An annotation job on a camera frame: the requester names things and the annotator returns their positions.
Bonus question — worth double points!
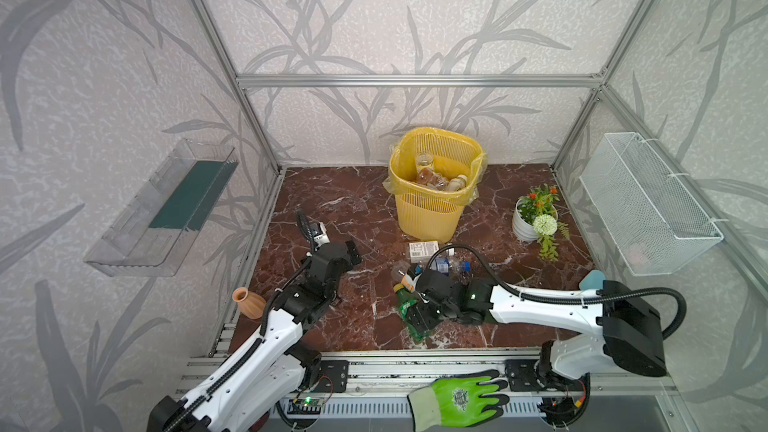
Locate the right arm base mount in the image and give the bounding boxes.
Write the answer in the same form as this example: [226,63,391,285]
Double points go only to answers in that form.
[501,358,591,393]

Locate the small clear bottle blue label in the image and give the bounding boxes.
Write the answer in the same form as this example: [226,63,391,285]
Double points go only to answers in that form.
[435,256,471,282]

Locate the green circuit board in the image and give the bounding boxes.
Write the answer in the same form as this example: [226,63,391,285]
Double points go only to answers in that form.
[287,396,328,416]

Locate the green soda bottle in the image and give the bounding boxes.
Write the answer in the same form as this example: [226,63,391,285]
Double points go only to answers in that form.
[393,284,433,343]

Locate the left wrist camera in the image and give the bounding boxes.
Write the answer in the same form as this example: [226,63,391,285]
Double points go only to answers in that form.
[310,222,330,248]

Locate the white wire mesh basket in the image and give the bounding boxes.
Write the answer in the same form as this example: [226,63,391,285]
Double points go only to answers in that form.
[580,132,724,276]

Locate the clear acrylic wall shelf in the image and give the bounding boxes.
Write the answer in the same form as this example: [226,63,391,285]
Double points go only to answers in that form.
[84,139,239,278]

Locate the white pot artificial flowers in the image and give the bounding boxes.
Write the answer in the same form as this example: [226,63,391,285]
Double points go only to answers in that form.
[513,184,571,262]

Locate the yellow plastic bin liner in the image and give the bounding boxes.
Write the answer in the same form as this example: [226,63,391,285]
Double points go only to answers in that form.
[384,127,487,206]

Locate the square clear bottle white label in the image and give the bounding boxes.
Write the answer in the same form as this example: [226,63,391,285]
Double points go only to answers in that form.
[408,241,455,264]

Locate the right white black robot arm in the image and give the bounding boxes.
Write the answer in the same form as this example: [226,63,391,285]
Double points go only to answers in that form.
[400,247,687,384]

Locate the small terracotta vase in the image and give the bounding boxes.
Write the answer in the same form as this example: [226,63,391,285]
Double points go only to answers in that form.
[232,287,266,320]

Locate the yellow slatted waste bin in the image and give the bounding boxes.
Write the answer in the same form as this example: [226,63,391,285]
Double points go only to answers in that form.
[389,127,485,244]

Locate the green black work glove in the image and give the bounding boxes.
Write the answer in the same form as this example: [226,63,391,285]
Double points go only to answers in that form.
[407,369,509,432]

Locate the orange white milk tea bottle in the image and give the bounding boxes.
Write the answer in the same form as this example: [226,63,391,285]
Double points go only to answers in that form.
[443,174,468,192]

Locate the light blue bottle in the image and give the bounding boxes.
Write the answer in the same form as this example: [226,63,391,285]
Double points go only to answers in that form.
[579,270,606,291]

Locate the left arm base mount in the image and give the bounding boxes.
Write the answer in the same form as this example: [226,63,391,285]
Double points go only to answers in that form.
[299,359,350,394]

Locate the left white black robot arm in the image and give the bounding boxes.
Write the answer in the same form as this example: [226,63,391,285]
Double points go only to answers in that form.
[147,240,362,431]

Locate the clear bottle orange label cap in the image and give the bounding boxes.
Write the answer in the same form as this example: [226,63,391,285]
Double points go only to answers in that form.
[391,260,422,292]

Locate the clear bottle white green label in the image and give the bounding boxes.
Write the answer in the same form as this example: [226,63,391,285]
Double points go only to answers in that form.
[414,152,434,174]

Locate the yellow red label tea bottle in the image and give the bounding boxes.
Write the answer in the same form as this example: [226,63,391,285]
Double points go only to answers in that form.
[416,167,449,191]

